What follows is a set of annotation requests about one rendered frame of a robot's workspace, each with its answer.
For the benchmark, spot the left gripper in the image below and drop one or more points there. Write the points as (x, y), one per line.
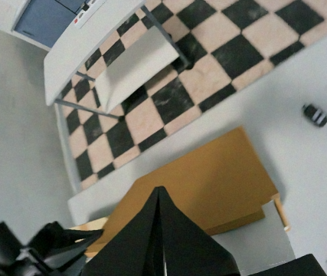
(60, 247)

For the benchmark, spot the black key fob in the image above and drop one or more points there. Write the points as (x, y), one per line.
(313, 118)

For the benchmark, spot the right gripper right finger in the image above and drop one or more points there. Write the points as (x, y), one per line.
(189, 250)

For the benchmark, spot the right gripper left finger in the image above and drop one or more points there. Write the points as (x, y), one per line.
(130, 252)

